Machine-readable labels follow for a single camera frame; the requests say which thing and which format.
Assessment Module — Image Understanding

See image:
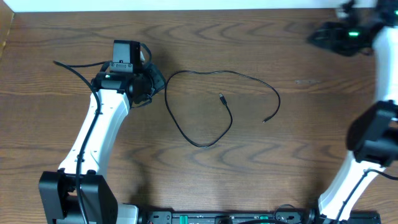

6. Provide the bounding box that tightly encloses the black USB cable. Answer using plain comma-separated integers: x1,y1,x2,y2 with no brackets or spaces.
164,70,281,149

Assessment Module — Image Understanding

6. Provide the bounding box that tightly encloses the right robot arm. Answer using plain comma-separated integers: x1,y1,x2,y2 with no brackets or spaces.
303,0,397,223

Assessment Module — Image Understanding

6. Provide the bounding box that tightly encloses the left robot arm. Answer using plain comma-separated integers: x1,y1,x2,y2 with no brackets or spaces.
39,40,165,223

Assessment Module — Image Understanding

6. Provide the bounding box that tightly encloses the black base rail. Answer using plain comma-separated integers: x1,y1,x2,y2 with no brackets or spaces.
136,205,382,224

